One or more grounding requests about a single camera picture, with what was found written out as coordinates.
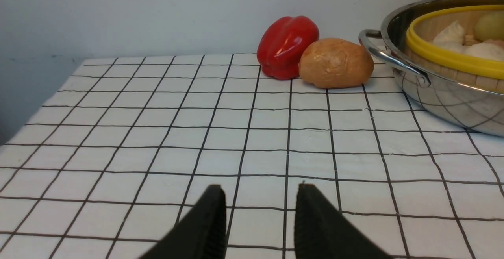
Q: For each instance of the brown potato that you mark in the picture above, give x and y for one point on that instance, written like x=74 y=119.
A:
x=334 y=63

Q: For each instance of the stainless steel pot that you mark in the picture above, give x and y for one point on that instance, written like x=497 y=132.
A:
x=463 y=104

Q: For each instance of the white black grid tablecloth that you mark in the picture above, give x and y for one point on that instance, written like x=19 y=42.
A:
x=124 y=149

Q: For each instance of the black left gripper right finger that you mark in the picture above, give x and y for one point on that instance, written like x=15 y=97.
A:
x=322 y=232

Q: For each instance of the round beige bun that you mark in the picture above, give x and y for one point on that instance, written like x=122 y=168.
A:
x=490 y=27

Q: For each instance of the red bell pepper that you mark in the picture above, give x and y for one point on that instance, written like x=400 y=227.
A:
x=282 y=45

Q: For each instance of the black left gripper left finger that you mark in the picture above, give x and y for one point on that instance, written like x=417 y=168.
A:
x=200 y=234

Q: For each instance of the white steamed dumpling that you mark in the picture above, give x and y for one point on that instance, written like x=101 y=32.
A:
x=489 y=49
x=453 y=33

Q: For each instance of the bamboo steamer basket yellow rim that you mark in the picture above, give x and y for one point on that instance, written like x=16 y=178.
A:
x=473 y=71

